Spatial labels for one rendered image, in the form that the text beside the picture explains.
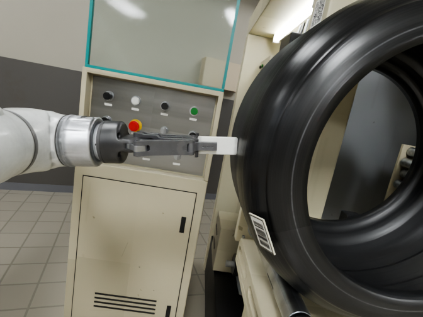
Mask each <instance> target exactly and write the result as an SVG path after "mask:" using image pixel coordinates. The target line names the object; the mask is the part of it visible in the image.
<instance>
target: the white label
mask: <svg viewBox="0 0 423 317"><path fill-rule="evenodd" d="M249 215H250V217H251V221H252V224H253V227H254V230H255V232H256V236H257V239H258V242H259V245H260V246H261V247H262V248H264V249H266V250H267V251H269V252H270V253H272V254H273V255H276V254H275V251H274V248H273V244H272V242H271V239H270V236H269V232H268V229H267V226H266V223H265V220H264V219H262V218H260V217H258V216H256V215H254V214H252V213H249Z"/></svg>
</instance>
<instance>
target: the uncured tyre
mask: <svg viewBox="0 0 423 317"><path fill-rule="evenodd" d="M371 71H375V72H377V73H379V74H381V75H383V76H385V77H386V78H387V79H389V80H390V81H392V82H393V83H394V84H395V85H396V86H397V87H398V88H399V89H400V90H401V91H402V92H403V94H404V96H405V97H406V98H407V101H408V102H409V104H410V107H411V108H412V111H413V114H414V118H415V124H416V130H417V140H416V146H415V153H414V157H413V160H412V163H411V165H410V168H409V170H408V172H407V174H406V176H405V177H404V179H403V181H402V182H401V183H400V185H399V186H398V187H397V188H396V190H395V191H394V192H393V193H392V194H391V195H390V196H389V197H388V198H387V199H385V200H384V201H383V202H382V203H381V204H379V205H377V206H376V207H375V208H373V209H371V210H369V211H367V212H365V213H363V214H360V215H357V216H354V217H351V218H346V219H341V220H322V219H318V218H313V217H310V216H309V212H308V202H307V185H308V174H309V170H310V164H311V161H312V157H313V153H314V150H315V147H316V145H317V142H318V140H319V137H320V135H321V133H322V131H323V129H324V127H325V125H326V123H327V122H328V120H329V118H330V116H331V115H332V113H333V112H334V110H335V109H336V107H337V106H338V105H339V103H340V102H341V101H342V100H343V99H344V97H345V96H346V95H347V94H348V92H349V91H350V90H351V89H352V88H353V87H354V86H355V85H356V84H357V83H358V82H359V81H360V80H361V79H362V78H364V77H365V76H366V75H367V74H369V73H370V72H371ZM232 137H237V139H238V140H237V154H236V155H230V168H231V173H232V180H233V183H234V187H235V191H236V194H237V197H238V199H239V203H240V206H241V208H242V211H243V214H244V217H245V220H246V222H247V225H248V228H249V231H250V233H251V235H252V237H253V239H254V241H255V243H256V245H257V247H258V249H259V250H260V252H261V253H262V255H263V256H264V258H265V259H266V260H267V261H268V263H269V264H270V266H271V267H272V268H273V269H274V270H275V271H276V272H277V273H278V274H279V275H280V276H281V277H282V278H283V279H284V280H285V281H286V282H287V283H288V284H289V285H290V286H291V287H293V288H294V289H295V290H296V291H298V292H299V293H300V294H301V295H303V296H304V297H306V298H307V299H309V300H310V301H312V302H313V303H315V304H317V305H319V306H321V307H323V308H325V309H327V310H329V311H331V312H334V313H337V314H340V315H343V316H346V317H423V0H357V1H355V2H353V3H351V4H349V5H347V6H345V7H343V8H342V9H340V10H338V11H336V12H335V13H333V14H332V15H330V16H328V17H327V18H326V19H324V20H323V21H321V22H320V23H318V24H317V25H315V26H314V27H313V28H311V29H309V30H308V31H306V32H305V33H304V34H302V35H301V36H299V37H298V38H296V39H295V40H293V41H292V42H291V43H289V44H288V45H287V46H285V47H284V48H283V49H281V50H280V51H279V52H278V53H277V54H276V55H275V56H274V57H273V58H272V59H271V60H270V61H269V62H268V63H267V64H266V65H265V66H264V67H263V68H262V70H261V71H260V73H258V75H257V76H256V78H255V79H254V80H253V82H252V84H251V85H250V87H249V88H248V90H247V92H246V94H245V96H244V98H243V100H242V102H241V104H240V107H239V110H238V112H237V116H236V118H235V122H234V127H233V130H232ZM249 213H252V214H254V215H256V216H258V217H260V218H262V219H264V220H265V223H266V226H267V229H268V232H269V236H270V239H271V242H272V244H273V248H274V251H275V254H276V255H273V254H272V253H270V252H269V251H267V250H266V249H264V248H262V247H261V246H260V245H259V242H258V239H257V236H256V232H255V230H254V227H253V224H252V221H251V217H250V215H249Z"/></svg>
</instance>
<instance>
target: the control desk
mask: <svg viewBox="0 0 423 317"><path fill-rule="evenodd" d="M223 95H224V92H220V91H214V90H209V89H203V88H199V87H193V86H186V85H182V84H176V83H172V82H165V81H158V80H155V79H148V78H144V77H138V76H134V75H127V74H121V73H117V72H110V71H106V70H99V69H94V68H89V67H82V80H81V96H80V104H79V116H87V117H88V116H90V117H97V118H98V116H99V117H100V118H101V119H102V120H103V121H123V122H124V123H125V124H126V125H127V128H128V132H129V134H130V135H132V134H133V133H135V132H137V131H146V132H148V133H150V132H152V133H162V134H173V135H195V136H196V133H199V136H216V135H217V129H218V122H219V118H220V112H221V108H222V101H223ZM212 157H213V154H198V157H195V155H154V156H143V157H134V156H133V153H128V157H127V159H126V161H124V163H122V164H106V163H102V164H101V165H100V166H98V167H75V173H74V189H73V198H72V214H71V222H70V238H69V254H68V263H67V278H66V287H65V303H64V317H184V310H185V306H186V300H187V296H188V289H189V283H190V278H191V272H192V268H193V261H194V257H195V251H196V244H197V240H198V233H199V230H200V223H201V216H202V212H203V206H204V202H205V195H206V188H207V185H208V178H209V174H210V167H211V163H212Z"/></svg>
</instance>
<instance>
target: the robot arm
mask: <svg viewBox="0 0 423 317"><path fill-rule="evenodd" d="M237 140H238V139H237V137H222V136H199V133H196V136H195V135H173V134H162V133H152V132H150V133H148V132H146V131H137V132H135V133H133V134H132V135H130V134H129V132H128V128H127V125H126V124H125V123H124V122H123V121H103V120H102V119H101V118H100V117H99V116H98V118H97V117H90V116H88V117H87V116H76V115H73V114H70V115H64V114H58V113H55V112H53V111H44V110H41V109H32V108H4V109H1V108H0V183H2V182H5V181H7V180H8V179H10V178H12V177H14V176H16V175H21V174H27V173H32V172H43V171H48V170H50V169H54V168H57V167H64V166H69V167H98V166H100V165H101V164H102V163H106V164H122V163H124V161H126V159H127V157H128V153H133V156H134V157H143V156H154V155H195V157H198V154H220V155H236V154H237Z"/></svg>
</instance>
